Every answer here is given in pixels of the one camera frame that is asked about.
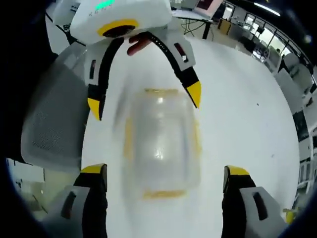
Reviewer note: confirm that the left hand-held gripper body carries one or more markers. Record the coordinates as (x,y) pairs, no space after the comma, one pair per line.
(116,15)

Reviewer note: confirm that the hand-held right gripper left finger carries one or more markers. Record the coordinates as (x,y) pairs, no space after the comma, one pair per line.
(74,213)

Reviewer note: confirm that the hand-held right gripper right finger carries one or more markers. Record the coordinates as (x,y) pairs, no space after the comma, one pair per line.
(237,213)

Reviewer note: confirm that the clear plastic container box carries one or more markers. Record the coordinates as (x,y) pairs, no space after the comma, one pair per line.
(138,178)

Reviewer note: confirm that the clear lid with yellow buckles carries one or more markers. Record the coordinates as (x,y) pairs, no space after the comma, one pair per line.
(161,138)

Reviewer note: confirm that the person's left hand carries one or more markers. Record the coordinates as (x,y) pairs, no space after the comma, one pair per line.
(137,44)

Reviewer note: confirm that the grey desk with black legs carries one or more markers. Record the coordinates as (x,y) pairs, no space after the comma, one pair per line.
(198,16)

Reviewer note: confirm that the yellow object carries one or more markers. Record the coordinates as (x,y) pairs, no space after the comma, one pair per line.
(290,217)

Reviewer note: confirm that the yellow cabinet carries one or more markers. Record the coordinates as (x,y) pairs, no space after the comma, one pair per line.
(223,26)

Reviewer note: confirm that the large computer monitor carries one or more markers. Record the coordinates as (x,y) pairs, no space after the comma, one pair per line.
(208,5)

